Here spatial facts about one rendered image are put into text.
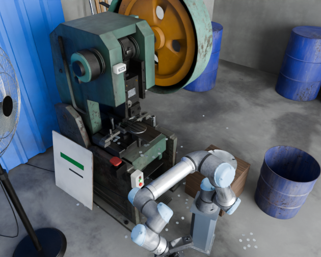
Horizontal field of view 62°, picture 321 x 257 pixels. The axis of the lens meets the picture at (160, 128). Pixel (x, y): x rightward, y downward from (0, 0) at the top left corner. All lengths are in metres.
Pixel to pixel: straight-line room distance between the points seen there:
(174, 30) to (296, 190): 1.48
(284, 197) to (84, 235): 1.60
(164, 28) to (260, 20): 3.02
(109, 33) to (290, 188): 1.69
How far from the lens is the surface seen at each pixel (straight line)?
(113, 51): 1.60
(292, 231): 2.58
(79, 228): 2.44
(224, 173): 1.33
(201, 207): 1.88
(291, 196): 2.36
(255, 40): 4.95
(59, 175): 2.67
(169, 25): 1.96
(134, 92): 1.89
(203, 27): 1.82
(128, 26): 1.75
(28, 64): 2.79
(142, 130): 1.97
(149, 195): 1.24
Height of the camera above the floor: 1.98
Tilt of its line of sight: 37 degrees down
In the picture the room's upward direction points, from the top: straight up
